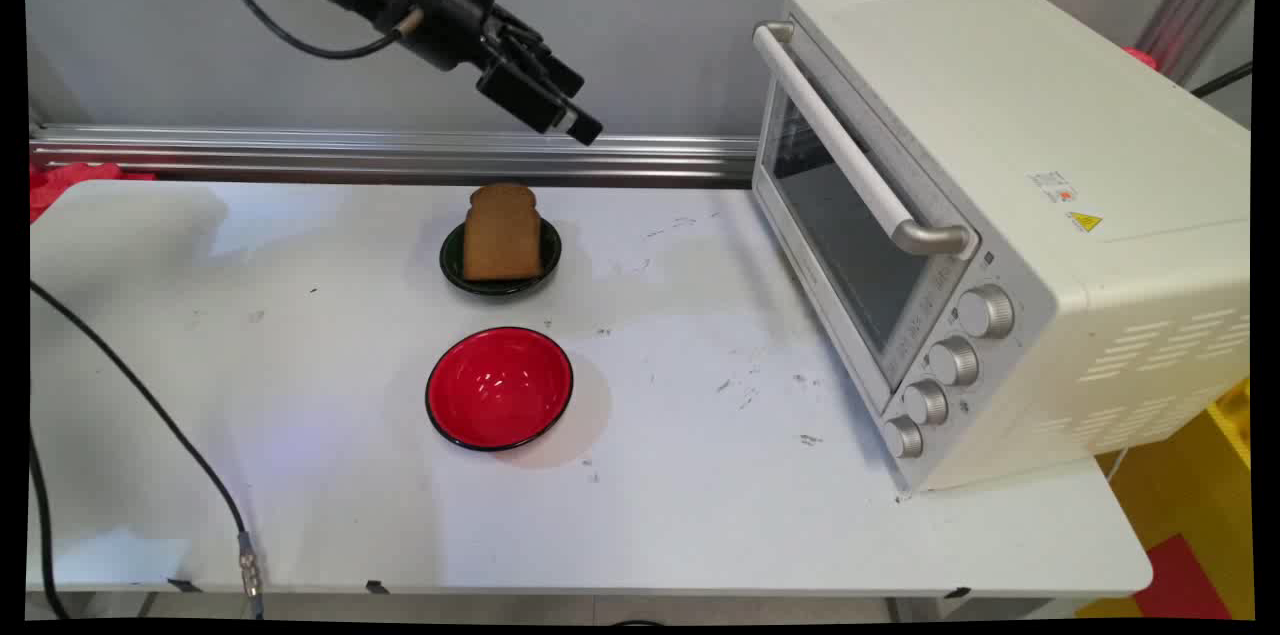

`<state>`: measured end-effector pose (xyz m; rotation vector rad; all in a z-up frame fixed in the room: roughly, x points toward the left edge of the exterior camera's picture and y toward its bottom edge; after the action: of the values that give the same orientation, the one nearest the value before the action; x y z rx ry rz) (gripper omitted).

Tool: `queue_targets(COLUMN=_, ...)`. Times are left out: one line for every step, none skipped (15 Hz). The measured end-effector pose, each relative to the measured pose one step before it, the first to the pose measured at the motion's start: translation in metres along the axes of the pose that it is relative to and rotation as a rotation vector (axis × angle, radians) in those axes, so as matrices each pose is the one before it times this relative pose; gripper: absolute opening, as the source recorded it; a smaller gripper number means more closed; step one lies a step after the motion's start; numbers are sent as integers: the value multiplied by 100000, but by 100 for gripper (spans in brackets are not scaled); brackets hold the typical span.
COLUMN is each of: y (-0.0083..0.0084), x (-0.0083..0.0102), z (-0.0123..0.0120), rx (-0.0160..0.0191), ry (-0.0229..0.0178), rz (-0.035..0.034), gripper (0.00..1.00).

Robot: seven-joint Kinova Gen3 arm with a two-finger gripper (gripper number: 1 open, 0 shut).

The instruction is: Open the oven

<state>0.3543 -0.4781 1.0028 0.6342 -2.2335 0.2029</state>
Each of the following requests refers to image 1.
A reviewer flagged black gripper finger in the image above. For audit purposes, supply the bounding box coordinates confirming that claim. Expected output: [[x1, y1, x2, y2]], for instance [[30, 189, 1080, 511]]
[[495, 5, 586, 99], [476, 50, 605, 147]]

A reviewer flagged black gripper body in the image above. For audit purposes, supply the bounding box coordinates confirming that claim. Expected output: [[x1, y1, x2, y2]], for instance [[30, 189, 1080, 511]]
[[393, 0, 523, 73]]

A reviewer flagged oven door with handle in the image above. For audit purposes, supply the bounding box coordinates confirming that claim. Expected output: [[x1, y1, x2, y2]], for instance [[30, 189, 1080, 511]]
[[752, 19, 987, 416]]

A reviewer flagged brown bread slice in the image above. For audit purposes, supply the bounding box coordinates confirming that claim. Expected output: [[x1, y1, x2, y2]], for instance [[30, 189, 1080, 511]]
[[461, 182, 545, 283]]

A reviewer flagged dark green bowl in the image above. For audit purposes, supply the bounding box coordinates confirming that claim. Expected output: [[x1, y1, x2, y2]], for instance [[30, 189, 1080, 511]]
[[439, 217, 563, 299]]

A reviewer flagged red bowl black rim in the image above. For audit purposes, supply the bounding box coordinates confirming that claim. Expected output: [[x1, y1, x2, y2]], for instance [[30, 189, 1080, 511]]
[[425, 326, 575, 453]]

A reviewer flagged red cloth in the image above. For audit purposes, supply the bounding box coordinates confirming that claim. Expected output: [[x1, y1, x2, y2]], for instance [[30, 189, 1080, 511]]
[[30, 162, 157, 224]]

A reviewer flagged smallest silver oven knob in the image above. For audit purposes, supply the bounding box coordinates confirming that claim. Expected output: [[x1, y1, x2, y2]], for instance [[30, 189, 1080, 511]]
[[881, 415, 925, 461]]

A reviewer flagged largest silver oven knob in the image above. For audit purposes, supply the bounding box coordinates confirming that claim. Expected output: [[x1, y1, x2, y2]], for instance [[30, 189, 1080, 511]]
[[955, 283, 1016, 341]]

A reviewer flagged white toaster oven body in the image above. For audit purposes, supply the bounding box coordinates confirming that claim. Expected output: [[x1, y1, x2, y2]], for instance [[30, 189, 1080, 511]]
[[752, 0, 1252, 494]]

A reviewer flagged white label sticker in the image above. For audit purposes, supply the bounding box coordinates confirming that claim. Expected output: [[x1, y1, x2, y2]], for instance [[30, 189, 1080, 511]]
[[1028, 171, 1079, 204]]

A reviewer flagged aluminium rail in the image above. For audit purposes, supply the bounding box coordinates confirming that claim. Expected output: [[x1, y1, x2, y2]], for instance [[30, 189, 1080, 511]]
[[30, 122, 761, 189]]

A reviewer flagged black cable with metal plug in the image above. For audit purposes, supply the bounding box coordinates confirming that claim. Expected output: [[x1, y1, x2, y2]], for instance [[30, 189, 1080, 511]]
[[30, 281, 266, 618]]

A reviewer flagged plain black cable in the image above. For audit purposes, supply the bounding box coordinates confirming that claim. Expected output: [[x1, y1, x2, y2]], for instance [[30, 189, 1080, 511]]
[[28, 430, 71, 620]]

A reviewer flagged aluminium post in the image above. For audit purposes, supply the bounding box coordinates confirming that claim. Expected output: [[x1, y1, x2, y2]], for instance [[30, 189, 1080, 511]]
[[1135, 0, 1257, 86]]

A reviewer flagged black cable behind oven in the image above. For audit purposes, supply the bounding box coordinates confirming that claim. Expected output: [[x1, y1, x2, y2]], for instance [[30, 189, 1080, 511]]
[[1190, 62, 1254, 100]]

